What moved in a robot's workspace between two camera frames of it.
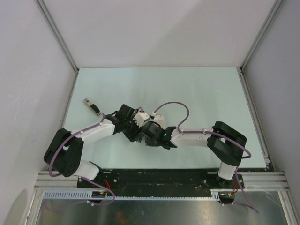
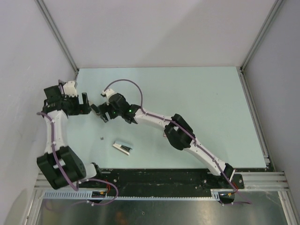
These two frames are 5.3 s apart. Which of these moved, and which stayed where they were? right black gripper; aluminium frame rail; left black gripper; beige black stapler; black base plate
Moved: right black gripper; left black gripper
Stayed: aluminium frame rail; beige black stapler; black base plate
